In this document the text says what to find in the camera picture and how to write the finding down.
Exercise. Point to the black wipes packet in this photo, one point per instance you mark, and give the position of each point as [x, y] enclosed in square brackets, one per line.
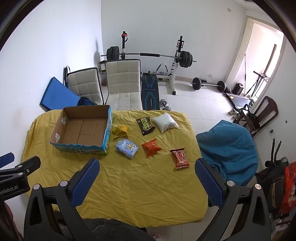
[145, 126]

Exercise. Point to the black folded frame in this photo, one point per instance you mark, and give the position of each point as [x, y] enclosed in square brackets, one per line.
[65, 75]

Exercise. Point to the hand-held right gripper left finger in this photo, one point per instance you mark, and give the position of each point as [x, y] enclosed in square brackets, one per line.
[86, 183]

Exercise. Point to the black tripod stand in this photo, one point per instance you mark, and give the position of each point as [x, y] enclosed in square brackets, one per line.
[259, 80]

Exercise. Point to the teal bean bag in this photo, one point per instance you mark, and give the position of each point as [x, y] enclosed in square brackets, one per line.
[229, 148]

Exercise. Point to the red snack packet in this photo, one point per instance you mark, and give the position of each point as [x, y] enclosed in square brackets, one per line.
[180, 159]

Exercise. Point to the yellow snack packet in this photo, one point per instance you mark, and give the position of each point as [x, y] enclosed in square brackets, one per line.
[120, 132]

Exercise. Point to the dark wooden chair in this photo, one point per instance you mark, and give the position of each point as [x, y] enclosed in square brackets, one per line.
[266, 109]

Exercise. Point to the dark blue bag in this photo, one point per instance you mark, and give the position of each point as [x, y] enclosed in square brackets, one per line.
[86, 102]

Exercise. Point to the chrome dumbbell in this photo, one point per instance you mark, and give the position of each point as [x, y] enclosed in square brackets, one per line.
[165, 105]

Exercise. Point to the cardboard box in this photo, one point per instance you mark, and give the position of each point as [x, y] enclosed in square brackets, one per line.
[81, 131]

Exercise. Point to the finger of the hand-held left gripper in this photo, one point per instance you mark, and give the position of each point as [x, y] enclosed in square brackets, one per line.
[30, 163]
[5, 159]

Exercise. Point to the small brown stool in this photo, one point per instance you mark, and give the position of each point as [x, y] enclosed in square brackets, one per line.
[102, 66]

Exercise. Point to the red plastic bag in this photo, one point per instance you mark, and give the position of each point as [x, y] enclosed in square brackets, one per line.
[289, 187]

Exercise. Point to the dark fleece clothing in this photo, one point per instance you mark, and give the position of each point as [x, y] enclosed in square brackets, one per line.
[111, 229]

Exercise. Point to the white shoes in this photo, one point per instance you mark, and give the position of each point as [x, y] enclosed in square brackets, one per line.
[233, 112]

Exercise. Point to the long barbell with plates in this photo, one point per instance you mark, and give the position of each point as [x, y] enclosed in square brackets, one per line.
[150, 55]

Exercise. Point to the orange snack packet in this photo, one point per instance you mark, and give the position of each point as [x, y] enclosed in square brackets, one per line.
[151, 148]

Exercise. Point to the white barbell rack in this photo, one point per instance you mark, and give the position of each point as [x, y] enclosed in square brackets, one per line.
[177, 60]

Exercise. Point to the white soft bag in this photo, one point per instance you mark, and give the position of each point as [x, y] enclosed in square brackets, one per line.
[164, 122]

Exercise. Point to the light blue tissue pack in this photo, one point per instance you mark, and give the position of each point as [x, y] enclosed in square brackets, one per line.
[126, 148]

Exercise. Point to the yellow table cloth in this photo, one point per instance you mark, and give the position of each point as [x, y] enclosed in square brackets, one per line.
[143, 185]

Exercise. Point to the black treadmill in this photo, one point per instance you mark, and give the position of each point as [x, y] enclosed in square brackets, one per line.
[240, 100]

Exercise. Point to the short barbell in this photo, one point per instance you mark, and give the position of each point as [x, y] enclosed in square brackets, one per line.
[197, 83]

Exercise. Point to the black weight bench pad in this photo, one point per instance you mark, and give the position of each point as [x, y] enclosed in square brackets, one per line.
[150, 92]

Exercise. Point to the person's left forearm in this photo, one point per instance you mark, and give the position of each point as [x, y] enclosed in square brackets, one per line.
[11, 227]

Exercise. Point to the large white padded chair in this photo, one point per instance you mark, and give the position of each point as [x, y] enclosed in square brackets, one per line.
[123, 78]

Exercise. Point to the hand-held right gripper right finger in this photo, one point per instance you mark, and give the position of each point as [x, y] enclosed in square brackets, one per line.
[209, 183]

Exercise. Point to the small white padded chair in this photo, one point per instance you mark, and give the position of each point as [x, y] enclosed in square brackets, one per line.
[84, 84]

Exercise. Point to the blue foam mat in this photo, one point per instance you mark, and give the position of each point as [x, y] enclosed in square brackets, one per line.
[57, 95]

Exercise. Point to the black speaker box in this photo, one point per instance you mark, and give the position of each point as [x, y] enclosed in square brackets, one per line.
[238, 89]

